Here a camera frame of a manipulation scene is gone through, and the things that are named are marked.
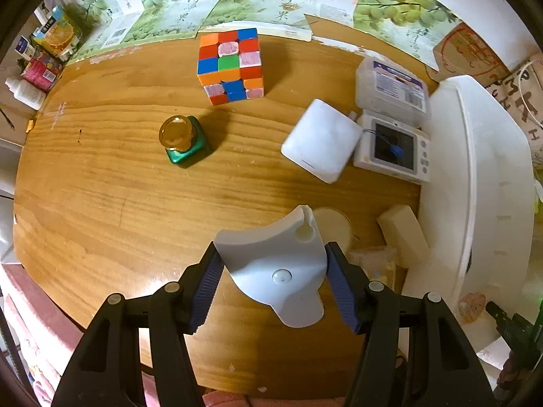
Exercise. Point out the orange yellow packet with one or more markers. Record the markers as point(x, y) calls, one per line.
point(57, 34)

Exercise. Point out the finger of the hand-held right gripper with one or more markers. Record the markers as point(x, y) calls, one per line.
point(505, 326)

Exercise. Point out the green tissue pack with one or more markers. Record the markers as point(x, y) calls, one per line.
point(539, 195)

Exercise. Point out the colourful puzzle cube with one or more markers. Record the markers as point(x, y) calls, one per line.
point(229, 65)

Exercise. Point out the pink cloth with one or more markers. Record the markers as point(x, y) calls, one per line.
point(34, 347)

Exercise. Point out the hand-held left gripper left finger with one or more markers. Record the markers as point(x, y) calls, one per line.
point(208, 284)

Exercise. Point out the beige translucent case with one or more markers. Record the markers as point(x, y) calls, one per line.
point(403, 233)

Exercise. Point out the green bottle with gold cap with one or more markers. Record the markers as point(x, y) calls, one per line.
point(193, 149)

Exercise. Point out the round gold compact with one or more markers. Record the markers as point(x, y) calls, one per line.
point(337, 229)

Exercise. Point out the white mini camera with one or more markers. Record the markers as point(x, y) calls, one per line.
point(392, 144)

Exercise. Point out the blue white small box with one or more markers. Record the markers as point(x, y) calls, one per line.
point(26, 48)

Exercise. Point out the white plastic tray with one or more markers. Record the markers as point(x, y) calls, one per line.
point(479, 178)

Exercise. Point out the pink small box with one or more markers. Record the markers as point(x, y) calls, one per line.
point(42, 74)

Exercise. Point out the clear labelled plastic box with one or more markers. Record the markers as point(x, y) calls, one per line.
point(394, 89)

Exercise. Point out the cardboard sheet with red print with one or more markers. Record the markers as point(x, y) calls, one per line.
point(466, 51)

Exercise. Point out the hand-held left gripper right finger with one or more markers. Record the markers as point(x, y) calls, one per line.
point(343, 288)

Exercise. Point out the white square plug adapter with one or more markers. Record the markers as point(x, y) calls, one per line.
point(322, 140)

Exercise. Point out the white curved plastic piece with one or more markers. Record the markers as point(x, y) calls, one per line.
point(275, 258)

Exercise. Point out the beige printed fabric box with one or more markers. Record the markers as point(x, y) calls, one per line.
point(509, 93)

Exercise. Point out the small white bottle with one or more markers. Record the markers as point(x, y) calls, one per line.
point(27, 93)

